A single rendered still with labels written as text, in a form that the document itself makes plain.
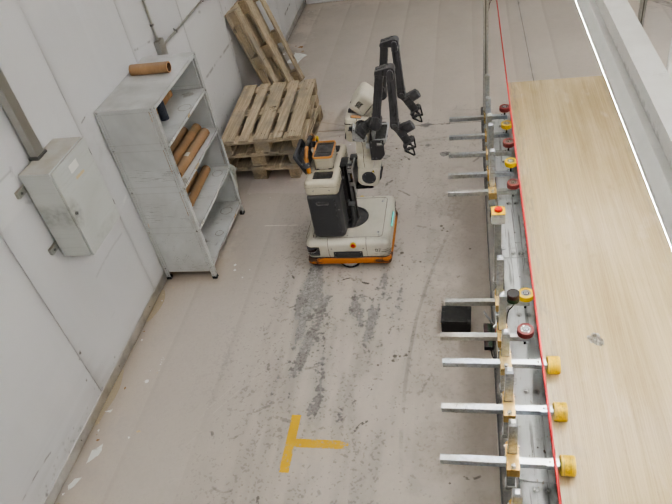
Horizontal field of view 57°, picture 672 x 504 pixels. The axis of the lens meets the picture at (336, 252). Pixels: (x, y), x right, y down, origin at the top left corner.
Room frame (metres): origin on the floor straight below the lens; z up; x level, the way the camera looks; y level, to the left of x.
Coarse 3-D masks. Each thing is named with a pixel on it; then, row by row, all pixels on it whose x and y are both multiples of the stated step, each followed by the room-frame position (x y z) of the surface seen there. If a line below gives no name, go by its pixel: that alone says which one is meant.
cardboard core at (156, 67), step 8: (136, 64) 4.54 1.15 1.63; (144, 64) 4.52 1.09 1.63; (152, 64) 4.49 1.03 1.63; (160, 64) 4.47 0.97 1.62; (168, 64) 4.51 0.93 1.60; (136, 72) 4.51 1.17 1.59; (144, 72) 4.49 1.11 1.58; (152, 72) 4.48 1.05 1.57; (160, 72) 4.46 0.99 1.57; (168, 72) 4.46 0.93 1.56
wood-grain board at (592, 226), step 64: (576, 128) 3.66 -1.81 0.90; (576, 192) 2.96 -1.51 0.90; (640, 192) 2.84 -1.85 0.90; (576, 256) 2.42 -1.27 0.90; (640, 256) 2.32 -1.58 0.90; (576, 320) 1.98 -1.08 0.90; (640, 320) 1.91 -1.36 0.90; (576, 384) 1.63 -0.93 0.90; (640, 384) 1.56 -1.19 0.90; (576, 448) 1.33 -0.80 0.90; (640, 448) 1.27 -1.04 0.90
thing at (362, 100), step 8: (360, 88) 3.94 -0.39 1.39; (368, 88) 3.95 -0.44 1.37; (352, 96) 3.99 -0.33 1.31; (360, 96) 3.85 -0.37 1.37; (368, 96) 3.86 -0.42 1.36; (352, 104) 3.87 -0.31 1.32; (360, 104) 3.85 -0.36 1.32; (368, 104) 3.83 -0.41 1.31; (360, 112) 3.85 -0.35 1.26; (368, 112) 3.83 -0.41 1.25
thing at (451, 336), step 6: (444, 336) 2.09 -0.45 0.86; (450, 336) 2.08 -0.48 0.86; (456, 336) 2.07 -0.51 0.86; (462, 336) 2.06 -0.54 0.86; (468, 336) 2.06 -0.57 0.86; (474, 336) 2.05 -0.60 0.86; (480, 336) 2.04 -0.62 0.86; (486, 336) 2.03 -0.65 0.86; (492, 336) 2.02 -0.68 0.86; (510, 336) 2.00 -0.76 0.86; (516, 336) 1.99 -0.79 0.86
